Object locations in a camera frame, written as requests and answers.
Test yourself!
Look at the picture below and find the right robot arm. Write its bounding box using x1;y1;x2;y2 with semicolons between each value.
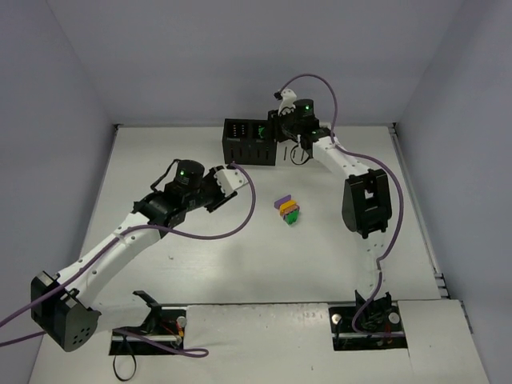
268;89;392;320

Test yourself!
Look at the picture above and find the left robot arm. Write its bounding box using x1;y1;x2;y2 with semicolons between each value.
30;159;249;352

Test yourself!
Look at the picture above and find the white slotted double container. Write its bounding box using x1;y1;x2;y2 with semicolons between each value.
276;123;331;166

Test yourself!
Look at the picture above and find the black slotted double container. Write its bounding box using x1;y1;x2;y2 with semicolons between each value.
222;118;277;166

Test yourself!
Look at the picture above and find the yellow curved lego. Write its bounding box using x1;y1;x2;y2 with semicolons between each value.
279;200;298;214

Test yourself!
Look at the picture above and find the pink patterned lego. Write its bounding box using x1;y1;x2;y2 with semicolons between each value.
282;205;300;222

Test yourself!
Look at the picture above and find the purple curved lego top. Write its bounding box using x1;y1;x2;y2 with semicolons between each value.
274;194;291;210

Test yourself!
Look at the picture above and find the dark green lego piece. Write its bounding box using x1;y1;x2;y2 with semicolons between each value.
283;210;300;226

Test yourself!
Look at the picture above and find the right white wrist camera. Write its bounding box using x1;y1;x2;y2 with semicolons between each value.
274;88;297;116

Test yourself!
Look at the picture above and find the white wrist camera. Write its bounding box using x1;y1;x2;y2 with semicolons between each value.
274;88;297;116
214;166;249;197

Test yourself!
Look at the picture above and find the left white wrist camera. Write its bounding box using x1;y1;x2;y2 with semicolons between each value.
214;166;249;197

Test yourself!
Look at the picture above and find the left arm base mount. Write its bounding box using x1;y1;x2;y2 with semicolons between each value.
109;290;187;356

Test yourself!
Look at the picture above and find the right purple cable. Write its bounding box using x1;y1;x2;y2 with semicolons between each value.
279;74;406;333

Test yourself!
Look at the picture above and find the purple cable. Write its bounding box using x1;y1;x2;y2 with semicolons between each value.
0;162;258;357
279;74;406;333

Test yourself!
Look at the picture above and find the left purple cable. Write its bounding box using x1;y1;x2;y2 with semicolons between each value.
0;162;258;357

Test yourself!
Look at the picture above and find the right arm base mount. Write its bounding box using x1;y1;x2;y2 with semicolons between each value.
328;293;408;352

